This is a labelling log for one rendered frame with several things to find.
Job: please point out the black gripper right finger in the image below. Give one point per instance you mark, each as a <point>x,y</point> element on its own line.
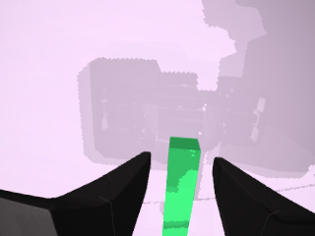
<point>249,208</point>

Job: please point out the green rectangular post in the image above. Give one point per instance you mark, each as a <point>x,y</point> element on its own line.
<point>181,180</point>

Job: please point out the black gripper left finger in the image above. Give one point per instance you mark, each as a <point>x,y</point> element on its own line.
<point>108,206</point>

